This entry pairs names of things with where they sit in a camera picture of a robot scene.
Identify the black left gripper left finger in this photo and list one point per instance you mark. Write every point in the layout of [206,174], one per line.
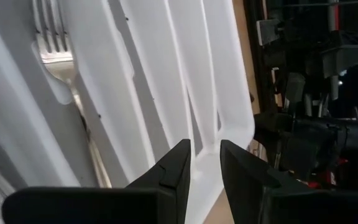
[154,202]

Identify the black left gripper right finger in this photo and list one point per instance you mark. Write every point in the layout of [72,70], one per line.
[275,205]

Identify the white plastic cutlery tray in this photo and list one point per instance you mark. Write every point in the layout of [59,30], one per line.
[154,62]

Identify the silver fork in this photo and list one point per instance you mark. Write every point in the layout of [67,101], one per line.
[54,56]

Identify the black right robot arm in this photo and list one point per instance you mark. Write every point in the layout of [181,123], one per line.
[315,137]

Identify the dark grey equipment cart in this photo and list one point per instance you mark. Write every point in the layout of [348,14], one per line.
[346,56]

